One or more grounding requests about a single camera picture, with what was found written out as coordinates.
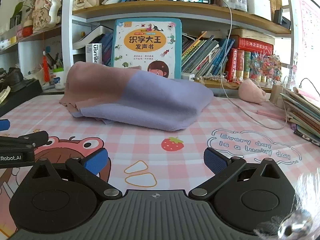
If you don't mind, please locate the purple and pink sweater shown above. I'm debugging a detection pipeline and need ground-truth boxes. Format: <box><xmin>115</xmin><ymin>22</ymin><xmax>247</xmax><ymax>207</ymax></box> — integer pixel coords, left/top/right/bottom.
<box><xmin>60</xmin><ymin>62</ymin><xmax>214</xmax><ymax>132</ymax></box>

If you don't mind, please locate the black leather shoe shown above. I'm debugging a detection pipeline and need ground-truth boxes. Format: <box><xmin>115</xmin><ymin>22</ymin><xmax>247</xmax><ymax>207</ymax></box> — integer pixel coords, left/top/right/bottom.
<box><xmin>0</xmin><ymin>67</ymin><xmax>24</xmax><ymax>93</ymax></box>

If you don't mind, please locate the pink checkered table mat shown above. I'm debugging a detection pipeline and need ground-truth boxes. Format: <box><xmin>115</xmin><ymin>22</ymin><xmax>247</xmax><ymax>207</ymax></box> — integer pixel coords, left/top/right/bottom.
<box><xmin>0</xmin><ymin>94</ymin><xmax>320</xmax><ymax>239</ymax></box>

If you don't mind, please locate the red tassel ornament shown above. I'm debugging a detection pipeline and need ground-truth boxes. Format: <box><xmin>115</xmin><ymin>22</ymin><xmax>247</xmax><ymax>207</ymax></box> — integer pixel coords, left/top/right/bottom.
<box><xmin>42</xmin><ymin>51</ymin><xmax>50</xmax><ymax>82</ymax></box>

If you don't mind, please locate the white tub pen holder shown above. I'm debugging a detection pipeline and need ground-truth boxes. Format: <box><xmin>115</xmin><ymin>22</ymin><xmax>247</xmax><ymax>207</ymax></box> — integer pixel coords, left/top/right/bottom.
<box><xmin>53</xmin><ymin>68</ymin><xmax>66</xmax><ymax>90</ymax></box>

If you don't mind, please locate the pink pen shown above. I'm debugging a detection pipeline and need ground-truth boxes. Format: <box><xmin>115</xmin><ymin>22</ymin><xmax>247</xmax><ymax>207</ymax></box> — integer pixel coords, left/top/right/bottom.
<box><xmin>256</xmin><ymin>110</ymin><xmax>285</xmax><ymax>120</ymax></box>

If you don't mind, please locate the pink plush toy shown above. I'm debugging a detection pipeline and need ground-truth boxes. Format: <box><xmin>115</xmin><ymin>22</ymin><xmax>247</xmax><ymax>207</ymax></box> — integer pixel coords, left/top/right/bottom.
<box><xmin>238</xmin><ymin>79</ymin><xmax>266</xmax><ymax>104</ymax></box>

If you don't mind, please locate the stack of books right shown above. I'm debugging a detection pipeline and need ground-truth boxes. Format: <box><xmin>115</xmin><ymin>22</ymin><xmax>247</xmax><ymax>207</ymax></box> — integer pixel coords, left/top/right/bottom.
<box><xmin>280</xmin><ymin>87</ymin><xmax>320</xmax><ymax>146</ymax></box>

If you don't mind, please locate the white usmile box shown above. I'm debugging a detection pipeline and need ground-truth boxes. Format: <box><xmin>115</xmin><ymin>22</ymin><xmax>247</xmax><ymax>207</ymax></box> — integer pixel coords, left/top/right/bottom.
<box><xmin>86</xmin><ymin>43</ymin><xmax>103</xmax><ymax>64</ymax></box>

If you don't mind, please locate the colourful flower decoration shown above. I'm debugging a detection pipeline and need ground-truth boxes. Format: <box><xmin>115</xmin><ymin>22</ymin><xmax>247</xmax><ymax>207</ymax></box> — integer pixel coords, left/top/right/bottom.
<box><xmin>249</xmin><ymin>52</ymin><xmax>282</xmax><ymax>83</ymax></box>

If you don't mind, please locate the floral fabric bag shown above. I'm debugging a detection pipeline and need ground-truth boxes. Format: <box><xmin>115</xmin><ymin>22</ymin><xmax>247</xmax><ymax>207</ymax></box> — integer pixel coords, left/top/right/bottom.
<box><xmin>32</xmin><ymin>0</ymin><xmax>62</xmax><ymax>33</ymax></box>

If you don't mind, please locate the red hardcover book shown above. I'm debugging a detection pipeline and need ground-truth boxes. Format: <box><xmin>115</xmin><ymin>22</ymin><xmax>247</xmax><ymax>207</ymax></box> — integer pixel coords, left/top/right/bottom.
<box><xmin>231</xmin><ymin>35</ymin><xmax>273</xmax><ymax>56</ymax></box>

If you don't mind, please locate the white wooden bookshelf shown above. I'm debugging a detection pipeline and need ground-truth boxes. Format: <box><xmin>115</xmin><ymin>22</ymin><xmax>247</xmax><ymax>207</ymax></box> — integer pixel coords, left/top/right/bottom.
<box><xmin>1</xmin><ymin>0</ymin><xmax>295</xmax><ymax>75</ymax></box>

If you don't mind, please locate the teal children's character book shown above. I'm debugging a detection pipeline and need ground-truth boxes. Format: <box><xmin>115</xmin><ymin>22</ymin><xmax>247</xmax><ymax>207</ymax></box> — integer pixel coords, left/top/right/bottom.
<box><xmin>111</xmin><ymin>17</ymin><xmax>182</xmax><ymax>79</ymax></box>

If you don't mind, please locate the white storage box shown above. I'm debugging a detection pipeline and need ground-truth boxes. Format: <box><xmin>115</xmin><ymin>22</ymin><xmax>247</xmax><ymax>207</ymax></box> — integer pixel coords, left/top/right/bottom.
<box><xmin>247</xmin><ymin>0</ymin><xmax>272</xmax><ymax>21</ymax></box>

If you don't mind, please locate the white charging cable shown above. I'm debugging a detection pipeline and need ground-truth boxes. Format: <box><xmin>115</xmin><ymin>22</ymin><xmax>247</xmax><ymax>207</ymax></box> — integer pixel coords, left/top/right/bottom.
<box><xmin>209</xmin><ymin>0</ymin><xmax>291</xmax><ymax>130</ymax></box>

